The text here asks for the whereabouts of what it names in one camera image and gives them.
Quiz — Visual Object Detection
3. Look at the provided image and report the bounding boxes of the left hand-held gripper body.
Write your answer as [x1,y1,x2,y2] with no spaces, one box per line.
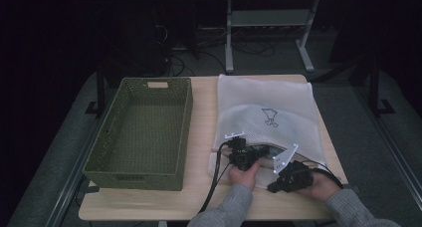
[224,130,263,172]

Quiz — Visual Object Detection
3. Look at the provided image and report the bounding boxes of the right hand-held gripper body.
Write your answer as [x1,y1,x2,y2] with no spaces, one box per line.
[272,142,316,192]

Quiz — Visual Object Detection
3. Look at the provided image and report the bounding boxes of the white mesh laundry bag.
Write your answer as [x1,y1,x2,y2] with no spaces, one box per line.
[208,73,327,190]

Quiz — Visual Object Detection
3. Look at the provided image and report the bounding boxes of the green woven basket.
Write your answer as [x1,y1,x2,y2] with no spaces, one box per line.
[82,77,194,191]

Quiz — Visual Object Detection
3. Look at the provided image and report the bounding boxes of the person's left hand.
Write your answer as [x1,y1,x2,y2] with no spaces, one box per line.
[228,159,264,190]

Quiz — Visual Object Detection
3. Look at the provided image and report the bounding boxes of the person's right hand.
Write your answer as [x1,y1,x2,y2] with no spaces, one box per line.
[293,170,342,203]

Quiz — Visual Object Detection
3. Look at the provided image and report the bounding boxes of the black metal stand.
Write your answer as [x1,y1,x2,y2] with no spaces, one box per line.
[85,66,107,117]
[367,54,396,117]

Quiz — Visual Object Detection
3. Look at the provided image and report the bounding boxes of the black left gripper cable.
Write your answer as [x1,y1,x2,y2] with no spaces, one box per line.
[198,141,233,215]

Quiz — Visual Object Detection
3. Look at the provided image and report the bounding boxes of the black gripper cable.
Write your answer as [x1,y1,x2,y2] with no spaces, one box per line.
[300,159,344,190]
[198,141,233,215]

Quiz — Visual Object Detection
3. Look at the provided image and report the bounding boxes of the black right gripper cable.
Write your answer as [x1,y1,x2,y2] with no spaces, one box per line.
[300,159,344,190]

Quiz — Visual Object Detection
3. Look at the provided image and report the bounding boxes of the black floor cables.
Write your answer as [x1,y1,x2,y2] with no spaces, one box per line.
[158,24,277,78]

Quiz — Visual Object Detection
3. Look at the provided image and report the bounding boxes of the white metal desk frame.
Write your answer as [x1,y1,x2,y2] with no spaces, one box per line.
[224,0,321,74]

